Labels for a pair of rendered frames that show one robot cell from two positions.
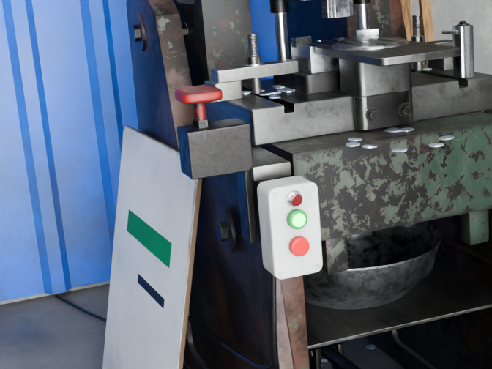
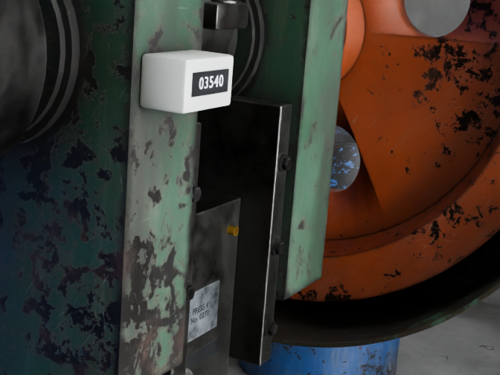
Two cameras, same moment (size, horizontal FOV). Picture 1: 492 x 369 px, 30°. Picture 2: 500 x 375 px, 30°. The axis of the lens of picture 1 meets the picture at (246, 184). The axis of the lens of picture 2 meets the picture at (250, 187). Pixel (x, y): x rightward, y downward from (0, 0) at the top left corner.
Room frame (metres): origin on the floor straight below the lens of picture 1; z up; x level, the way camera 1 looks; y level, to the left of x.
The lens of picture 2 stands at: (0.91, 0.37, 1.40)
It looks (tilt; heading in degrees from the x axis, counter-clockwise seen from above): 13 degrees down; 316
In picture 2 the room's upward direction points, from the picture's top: 4 degrees clockwise
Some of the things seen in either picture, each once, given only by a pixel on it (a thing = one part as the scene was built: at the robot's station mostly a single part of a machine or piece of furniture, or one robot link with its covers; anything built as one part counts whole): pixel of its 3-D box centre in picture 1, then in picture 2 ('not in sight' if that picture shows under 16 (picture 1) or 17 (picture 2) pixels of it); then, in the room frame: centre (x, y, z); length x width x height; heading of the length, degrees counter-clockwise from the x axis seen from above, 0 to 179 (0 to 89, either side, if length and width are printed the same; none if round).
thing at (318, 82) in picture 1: (338, 73); not in sight; (1.65, -0.18, 0.72); 0.20 x 0.16 x 0.03; 108
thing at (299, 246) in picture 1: (299, 246); not in sight; (1.23, -0.07, 0.54); 0.03 x 0.01 x 0.03; 108
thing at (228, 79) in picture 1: (250, 64); not in sight; (1.59, -0.02, 0.76); 0.17 x 0.06 x 0.10; 108
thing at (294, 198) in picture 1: (295, 199); not in sight; (1.23, -0.07, 0.61); 0.02 x 0.01 x 0.02; 108
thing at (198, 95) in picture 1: (200, 114); not in sight; (1.32, 0.06, 0.72); 0.07 x 0.06 x 0.08; 18
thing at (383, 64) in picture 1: (385, 86); not in sight; (1.48, -0.24, 0.72); 0.25 x 0.14 x 0.14; 18
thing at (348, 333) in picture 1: (350, 288); not in sight; (1.65, -0.18, 0.31); 0.43 x 0.42 x 0.01; 108
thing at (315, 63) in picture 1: (340, 53); not in sight; (1.64, -0.19, 0.76); 0.15 x 0.09 x 0.05; 108
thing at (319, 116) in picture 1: (341, 98); not in sight; (1.64, -0.18, 0.67); 0.45 x 0.30 x 0.06; 108
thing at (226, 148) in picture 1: (219, 181); not in sight; (1.33, 0.04, 0.62); 0.10 x 0.06 x 0.20; 108
